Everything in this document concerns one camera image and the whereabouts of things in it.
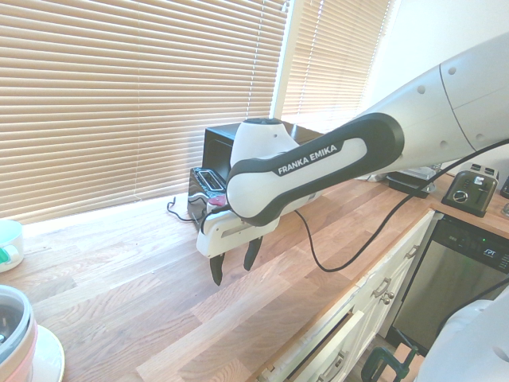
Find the green clamp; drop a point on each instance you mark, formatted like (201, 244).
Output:
(387, 364)

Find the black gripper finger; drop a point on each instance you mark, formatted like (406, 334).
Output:
(216, 270)
(251, 256)

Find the white open drawer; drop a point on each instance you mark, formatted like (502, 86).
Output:
(318, 350)

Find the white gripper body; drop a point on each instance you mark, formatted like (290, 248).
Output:
(222, 235)

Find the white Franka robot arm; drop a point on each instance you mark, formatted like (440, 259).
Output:
(302, 171)

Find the silver toaster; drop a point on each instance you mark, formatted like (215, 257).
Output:
(471, 191)

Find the narrow beige window blind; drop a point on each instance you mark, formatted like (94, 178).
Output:
(330, 59)

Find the wide beige window blind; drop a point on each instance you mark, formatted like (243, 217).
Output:
(131, 95)

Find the black plastic tray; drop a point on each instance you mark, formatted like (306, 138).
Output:
(405, 184)

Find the stainless steel dishwasher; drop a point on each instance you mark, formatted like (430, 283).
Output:
(445, 286)

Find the cream plate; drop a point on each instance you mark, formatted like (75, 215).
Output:
(49, 354)

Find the white and green mug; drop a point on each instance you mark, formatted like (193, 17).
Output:
(8, 246)

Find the grey and pink bowl stack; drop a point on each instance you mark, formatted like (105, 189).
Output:
(14, 334)

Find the pink round knob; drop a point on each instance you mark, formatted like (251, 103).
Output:
(218, 200)

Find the black toaster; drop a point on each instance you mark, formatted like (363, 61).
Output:
(203, 187)

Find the clear plastic container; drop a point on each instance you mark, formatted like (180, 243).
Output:
(417, 172)

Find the black toaster oven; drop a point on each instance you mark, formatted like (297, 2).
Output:
(216, 147)

